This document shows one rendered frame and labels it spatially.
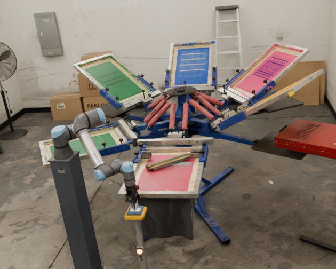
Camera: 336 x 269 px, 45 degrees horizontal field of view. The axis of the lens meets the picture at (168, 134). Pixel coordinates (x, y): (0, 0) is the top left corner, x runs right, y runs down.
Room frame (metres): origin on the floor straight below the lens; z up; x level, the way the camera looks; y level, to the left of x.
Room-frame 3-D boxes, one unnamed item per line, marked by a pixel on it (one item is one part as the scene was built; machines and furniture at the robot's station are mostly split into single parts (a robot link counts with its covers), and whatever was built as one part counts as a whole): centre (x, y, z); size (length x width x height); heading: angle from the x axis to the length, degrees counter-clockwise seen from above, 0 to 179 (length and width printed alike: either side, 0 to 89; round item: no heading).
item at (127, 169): (2.37, 0.28, 1.28); 0.09 x 0.08 x 0.11; 35
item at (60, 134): (2.90, 0.82, 1.37); 0.13 x 0.12 x 0.14; 125
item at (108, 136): (3.66, 0.68, 1.05); 1.08 x 0.61 x 0.23; 108
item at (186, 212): (2.63, 0.10, 0.74); 0.45 x 0.03 x 0.43; 78
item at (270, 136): (3.49, -0.68, 0.91); 1.34 x 0.40 x 0.08; 48
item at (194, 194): (2.91, 0.04, 0.97); 0.79 x 0.58 x 0.04; 168
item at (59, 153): (2.90, 0.82, 1.25); 0.15 x 0.15 x 0.10
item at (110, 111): (4.39, 0.32, 0.91); 1.34 x 0.40 x 0.08; 48
